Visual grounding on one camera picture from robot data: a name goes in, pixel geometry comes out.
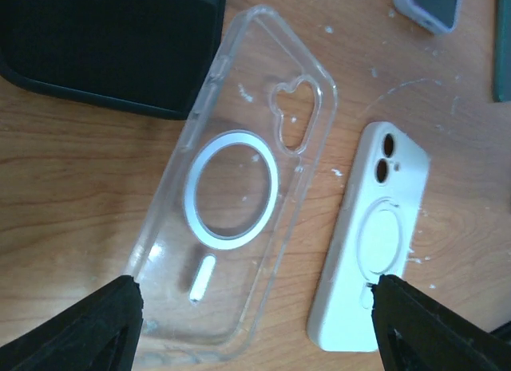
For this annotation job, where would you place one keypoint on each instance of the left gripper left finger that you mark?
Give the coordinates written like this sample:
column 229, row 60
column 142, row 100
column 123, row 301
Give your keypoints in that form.
column 100, row 332

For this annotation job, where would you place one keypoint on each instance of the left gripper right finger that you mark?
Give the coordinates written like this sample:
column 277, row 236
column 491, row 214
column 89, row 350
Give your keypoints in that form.
column 415, row 332

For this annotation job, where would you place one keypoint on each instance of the black phone case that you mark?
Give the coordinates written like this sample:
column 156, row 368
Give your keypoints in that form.
column 148, row 57

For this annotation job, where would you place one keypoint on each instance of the clear magsafe phone case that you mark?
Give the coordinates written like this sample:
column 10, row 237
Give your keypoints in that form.
column 227, row 203

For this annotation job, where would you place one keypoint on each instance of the cream white phone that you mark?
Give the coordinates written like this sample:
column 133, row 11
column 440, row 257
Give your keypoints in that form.
column 372, row 237

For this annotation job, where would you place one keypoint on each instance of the black screen phone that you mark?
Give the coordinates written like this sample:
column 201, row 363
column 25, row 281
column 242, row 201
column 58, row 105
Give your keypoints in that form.
column 439, row 12

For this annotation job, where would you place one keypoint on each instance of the lilac phone case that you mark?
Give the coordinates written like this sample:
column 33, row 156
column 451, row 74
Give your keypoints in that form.
column 409, row 9

